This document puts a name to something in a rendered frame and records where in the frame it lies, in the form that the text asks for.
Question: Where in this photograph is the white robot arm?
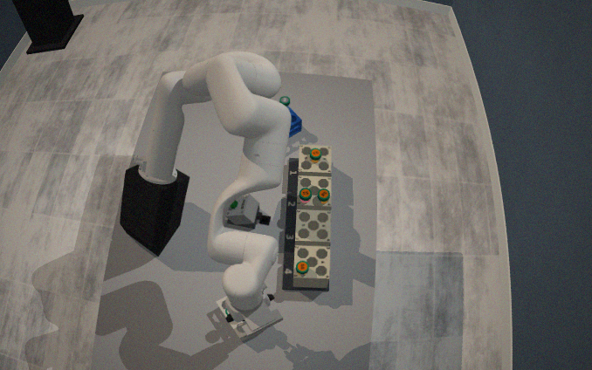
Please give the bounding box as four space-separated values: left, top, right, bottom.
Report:
132 51 292 337

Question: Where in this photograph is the clear plastic tube rack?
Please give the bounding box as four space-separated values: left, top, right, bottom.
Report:
217 296 250 341

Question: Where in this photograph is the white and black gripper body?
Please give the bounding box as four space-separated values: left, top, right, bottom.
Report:
225 290 271 322

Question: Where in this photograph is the blue tube rack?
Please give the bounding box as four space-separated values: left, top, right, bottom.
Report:
289 107 302 138

